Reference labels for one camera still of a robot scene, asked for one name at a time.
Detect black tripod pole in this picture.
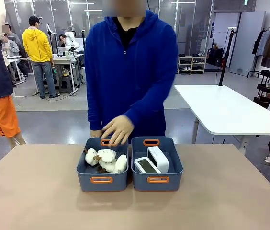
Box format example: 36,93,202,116
218,28,236,87

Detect wooden shoe rack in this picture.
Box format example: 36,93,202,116
176,55,208,75

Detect person's left forearm blue sleeve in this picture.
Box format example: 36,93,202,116
124,90,174,128

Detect man in yellow hoodie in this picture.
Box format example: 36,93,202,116
22,15,60,100

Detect white side table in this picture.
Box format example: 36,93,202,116
173,84,270,150

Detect black trolley cart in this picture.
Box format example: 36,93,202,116
253,69,270,109

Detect white plush sheep toy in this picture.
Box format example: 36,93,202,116
84,147,100,166
112,154,128,174
97,148,118,173

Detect person in blue hoodie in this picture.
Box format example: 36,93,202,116
84,9,179,144

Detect person's left hand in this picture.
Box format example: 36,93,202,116
101,115,135,148

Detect blue basket with orange handles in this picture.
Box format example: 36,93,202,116
131,136,184,192
76,137,129,193

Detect person's right forearm blue sleeve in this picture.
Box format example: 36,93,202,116
87,95,103,132

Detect seated person with black hair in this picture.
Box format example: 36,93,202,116
58,34,69,48

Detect grey plastic stool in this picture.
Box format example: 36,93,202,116
58,76,75,94

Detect white digital clock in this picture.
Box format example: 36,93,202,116
134,156,162,174
146,146,169,174

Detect white background desk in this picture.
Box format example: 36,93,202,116
21,55,83,96

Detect black bags pile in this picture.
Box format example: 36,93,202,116
206,47,225,68

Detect seated person in grey top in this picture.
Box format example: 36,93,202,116
1,23,22,83

